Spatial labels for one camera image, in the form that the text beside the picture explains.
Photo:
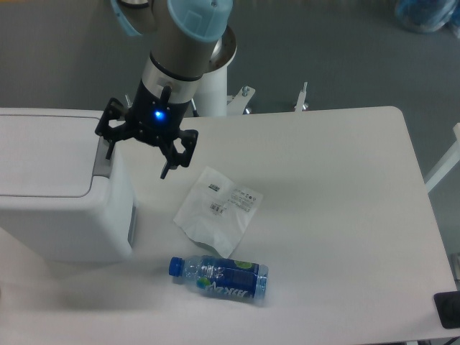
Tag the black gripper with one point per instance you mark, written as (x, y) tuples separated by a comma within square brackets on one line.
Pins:
[(150, 119)]

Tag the white push-lid trash can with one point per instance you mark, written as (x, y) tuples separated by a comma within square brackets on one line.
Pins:
[(64, 193)]

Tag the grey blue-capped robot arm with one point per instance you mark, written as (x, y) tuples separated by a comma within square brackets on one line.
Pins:
[(187, 33)]

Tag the white plastic pouch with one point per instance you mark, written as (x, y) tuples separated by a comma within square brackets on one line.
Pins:
[(217, 211)]

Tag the blue-label plastic water bottle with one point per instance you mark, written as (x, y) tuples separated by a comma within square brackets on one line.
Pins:
[(221, 277)]

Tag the blue plastic bag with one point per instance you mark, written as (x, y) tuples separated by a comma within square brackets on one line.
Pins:
[(424, 16)]

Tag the black device at table edge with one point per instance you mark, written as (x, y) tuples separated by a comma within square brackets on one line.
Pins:
[(447, 306)]

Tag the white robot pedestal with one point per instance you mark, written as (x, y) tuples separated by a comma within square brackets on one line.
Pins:
[(214, 80)]

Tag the white base frame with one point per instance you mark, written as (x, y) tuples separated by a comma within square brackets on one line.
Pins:
[(239, 103)]

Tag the white frame leg right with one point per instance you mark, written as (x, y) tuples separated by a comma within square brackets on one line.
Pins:
[(447, 162)]

